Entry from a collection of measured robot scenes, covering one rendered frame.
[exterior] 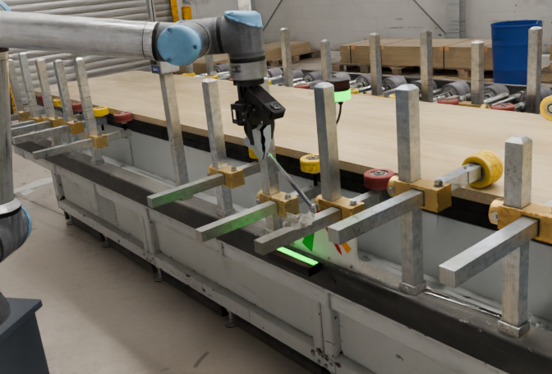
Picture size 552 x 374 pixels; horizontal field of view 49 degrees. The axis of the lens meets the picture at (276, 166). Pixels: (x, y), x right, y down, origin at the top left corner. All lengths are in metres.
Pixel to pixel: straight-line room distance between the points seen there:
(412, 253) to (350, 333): 0.75
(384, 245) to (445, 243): 0.22
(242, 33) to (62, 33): 0.42
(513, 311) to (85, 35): 1.08
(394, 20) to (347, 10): 0.93
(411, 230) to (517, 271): 0.25
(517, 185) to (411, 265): 0.35
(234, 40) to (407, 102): 0.46
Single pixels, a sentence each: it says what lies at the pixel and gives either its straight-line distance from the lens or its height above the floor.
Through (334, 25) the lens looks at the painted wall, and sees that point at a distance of 10.66.
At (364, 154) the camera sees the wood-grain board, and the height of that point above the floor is 0.90.
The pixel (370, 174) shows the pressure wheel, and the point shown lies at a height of 0.91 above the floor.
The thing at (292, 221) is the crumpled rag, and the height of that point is 0.87.
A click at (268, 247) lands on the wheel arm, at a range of 1.36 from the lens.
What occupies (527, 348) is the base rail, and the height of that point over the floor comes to 0.70.
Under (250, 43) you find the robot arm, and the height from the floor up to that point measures 1.27.
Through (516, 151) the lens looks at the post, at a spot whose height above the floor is 1.08.
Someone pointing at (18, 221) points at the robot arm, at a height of 0.82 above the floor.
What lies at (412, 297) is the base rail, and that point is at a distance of 1.43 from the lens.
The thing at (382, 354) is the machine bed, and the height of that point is 0.25.
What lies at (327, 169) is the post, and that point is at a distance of 1.50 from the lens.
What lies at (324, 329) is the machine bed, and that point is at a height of 0.27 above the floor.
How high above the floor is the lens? 1.41
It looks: 17 degrees down
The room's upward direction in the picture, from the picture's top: 6 degrees counter-clockwise
